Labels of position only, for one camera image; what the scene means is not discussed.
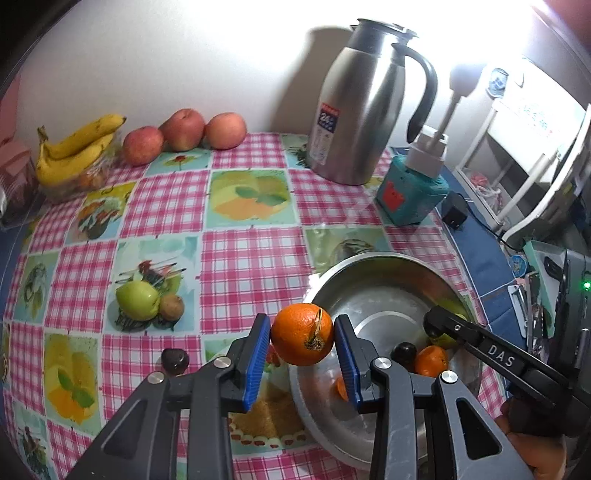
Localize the person right hand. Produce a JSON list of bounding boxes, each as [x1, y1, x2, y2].
[[495, 399, 567, 480]]

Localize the medium orange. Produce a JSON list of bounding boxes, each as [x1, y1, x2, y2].
[[414, 345, 449, 378]]

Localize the pink flower bouquet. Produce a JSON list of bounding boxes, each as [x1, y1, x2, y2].
[[0, 75, 38, 228]]

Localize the teal toy box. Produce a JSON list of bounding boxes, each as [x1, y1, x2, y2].
[[376, 155, 450, 226]]

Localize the checkered fruit tablecloth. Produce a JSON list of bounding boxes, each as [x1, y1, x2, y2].
[[0, 132, 509, 480]]

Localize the dark plum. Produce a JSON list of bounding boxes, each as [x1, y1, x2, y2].
[[390, 342, 418, 372], [160, 348, 189, 376]]

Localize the teal white box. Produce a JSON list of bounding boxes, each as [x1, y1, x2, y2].
[[524, 240, 565, 338]]

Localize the clear plastic fruit tray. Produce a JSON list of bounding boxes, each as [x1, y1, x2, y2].
[[40, 153, 119, 203]]

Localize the small orange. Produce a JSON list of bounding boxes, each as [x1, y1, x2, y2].
[[270, 303, 334, 366]]

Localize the large steel basin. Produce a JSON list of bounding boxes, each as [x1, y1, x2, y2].
[[288, 252, 477, 471]]

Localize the stainless steel thermos jug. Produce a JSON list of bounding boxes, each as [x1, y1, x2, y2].
[[305, 19, 438, 186]]

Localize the blue denim table cover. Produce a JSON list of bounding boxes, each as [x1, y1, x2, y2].
[[386, 147, 528, 338]]

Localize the red apple right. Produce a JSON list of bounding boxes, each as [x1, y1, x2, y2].
[[205, 112, 247, 150]]

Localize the smartphone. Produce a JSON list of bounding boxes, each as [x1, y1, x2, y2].
[[526, 271, 546, 360]]

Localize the round sticker badge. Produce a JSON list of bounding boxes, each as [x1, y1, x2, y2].
[[509, 254, 529, 278]]

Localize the green apple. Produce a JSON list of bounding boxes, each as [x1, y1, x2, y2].
[[115, 280, 160, 322], [428, 300, 469, 350]]

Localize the black power adapter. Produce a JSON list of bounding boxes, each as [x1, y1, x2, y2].
[[441, 192, 469, 230]]

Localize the red apple left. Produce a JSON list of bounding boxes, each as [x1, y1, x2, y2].
[[122, 126, 164, 167]]

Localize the white shelf rack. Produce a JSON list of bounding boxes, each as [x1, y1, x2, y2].
[[454, 58, 585, 233]]

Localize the red apple middle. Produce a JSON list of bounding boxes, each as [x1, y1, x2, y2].
[[159, 108, 205, 152]]

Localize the yellow banana bunch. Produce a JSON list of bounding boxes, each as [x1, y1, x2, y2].
[[35, 114, 126, 187]]

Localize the red apple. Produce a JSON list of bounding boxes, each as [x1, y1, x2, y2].
[[159, 108, 205, 152], [122, 126, 164, 167], [205, 112, 247, 150]]

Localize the large orange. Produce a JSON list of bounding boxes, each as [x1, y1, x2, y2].
[[335, 376, 349, 402]]

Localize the brown kiwi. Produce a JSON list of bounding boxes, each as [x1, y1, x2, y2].
[[159, 293, 184, 322]]

